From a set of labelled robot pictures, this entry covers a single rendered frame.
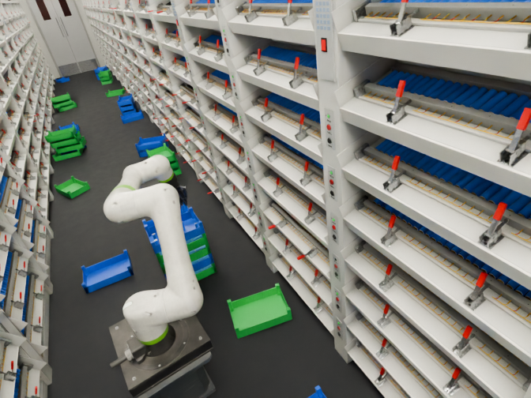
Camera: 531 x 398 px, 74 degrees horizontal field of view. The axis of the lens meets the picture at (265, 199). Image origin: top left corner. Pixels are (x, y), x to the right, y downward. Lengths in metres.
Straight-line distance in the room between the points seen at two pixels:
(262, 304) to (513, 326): 1.37
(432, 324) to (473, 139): 0.56
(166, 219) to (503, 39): 1.14
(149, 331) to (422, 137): 1.15
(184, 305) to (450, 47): 1.14
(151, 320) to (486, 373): 1.05
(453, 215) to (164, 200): 0.98
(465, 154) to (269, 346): 1.40
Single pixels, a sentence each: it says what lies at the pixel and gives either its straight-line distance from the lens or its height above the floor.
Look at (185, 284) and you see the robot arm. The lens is 1.39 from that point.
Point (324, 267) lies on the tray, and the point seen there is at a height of 0.47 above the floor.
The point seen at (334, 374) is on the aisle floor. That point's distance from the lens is 1.79.
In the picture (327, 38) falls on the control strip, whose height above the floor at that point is 1.39.
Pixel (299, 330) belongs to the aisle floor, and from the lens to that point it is 1.92.
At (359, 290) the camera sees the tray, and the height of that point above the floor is 0.49.
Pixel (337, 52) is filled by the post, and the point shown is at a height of 1.35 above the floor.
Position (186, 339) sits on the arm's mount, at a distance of 1.58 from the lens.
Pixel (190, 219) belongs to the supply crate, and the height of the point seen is 0.32.
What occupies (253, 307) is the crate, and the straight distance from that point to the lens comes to 2.05.
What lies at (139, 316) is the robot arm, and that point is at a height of 0.58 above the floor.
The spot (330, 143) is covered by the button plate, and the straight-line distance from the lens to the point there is 1.08.
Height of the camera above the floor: 1.56
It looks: 33 degrees down
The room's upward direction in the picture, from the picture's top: 10 degrees counter-clockwise
